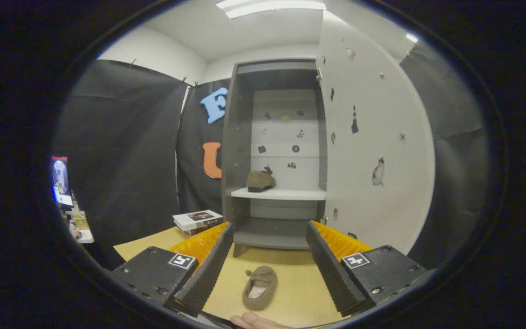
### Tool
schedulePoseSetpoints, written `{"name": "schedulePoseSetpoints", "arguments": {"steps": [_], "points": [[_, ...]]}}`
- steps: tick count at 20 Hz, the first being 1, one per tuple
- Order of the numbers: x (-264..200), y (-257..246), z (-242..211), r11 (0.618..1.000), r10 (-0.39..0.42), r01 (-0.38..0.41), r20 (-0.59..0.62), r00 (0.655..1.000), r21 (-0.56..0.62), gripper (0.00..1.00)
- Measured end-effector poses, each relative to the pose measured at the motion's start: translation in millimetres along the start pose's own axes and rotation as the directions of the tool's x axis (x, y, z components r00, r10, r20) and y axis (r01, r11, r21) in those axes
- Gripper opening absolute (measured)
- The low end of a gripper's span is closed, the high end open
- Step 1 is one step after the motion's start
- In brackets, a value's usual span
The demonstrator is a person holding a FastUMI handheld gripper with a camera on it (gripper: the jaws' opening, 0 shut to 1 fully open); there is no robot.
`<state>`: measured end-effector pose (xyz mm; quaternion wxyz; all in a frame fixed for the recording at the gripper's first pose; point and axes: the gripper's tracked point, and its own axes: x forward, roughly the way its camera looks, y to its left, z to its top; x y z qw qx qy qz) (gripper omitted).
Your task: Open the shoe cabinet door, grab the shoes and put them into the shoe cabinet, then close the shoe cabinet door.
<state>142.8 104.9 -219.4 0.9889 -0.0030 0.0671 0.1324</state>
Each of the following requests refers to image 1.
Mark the grey shoe cabinet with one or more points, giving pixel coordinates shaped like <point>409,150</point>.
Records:
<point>240,137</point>

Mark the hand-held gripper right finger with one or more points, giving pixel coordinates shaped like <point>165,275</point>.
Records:
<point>331,269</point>

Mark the lit screen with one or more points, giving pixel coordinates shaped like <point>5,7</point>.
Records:
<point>61,180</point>

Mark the black backdrop cloth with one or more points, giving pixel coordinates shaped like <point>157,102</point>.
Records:
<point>121,137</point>

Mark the small ceiling light panel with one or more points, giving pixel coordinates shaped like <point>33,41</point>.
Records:
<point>411,37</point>

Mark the brown fuzzy slipper shoe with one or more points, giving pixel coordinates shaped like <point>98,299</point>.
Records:
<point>260,181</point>
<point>260,289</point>

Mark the small cluttered desk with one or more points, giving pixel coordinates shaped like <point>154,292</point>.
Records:
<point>80,226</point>

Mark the dark book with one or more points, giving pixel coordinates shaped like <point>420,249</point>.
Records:
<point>206,227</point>

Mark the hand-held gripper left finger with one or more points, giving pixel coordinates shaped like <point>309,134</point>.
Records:
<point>213,269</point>

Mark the large ceiling light panel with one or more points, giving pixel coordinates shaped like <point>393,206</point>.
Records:
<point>272,7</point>

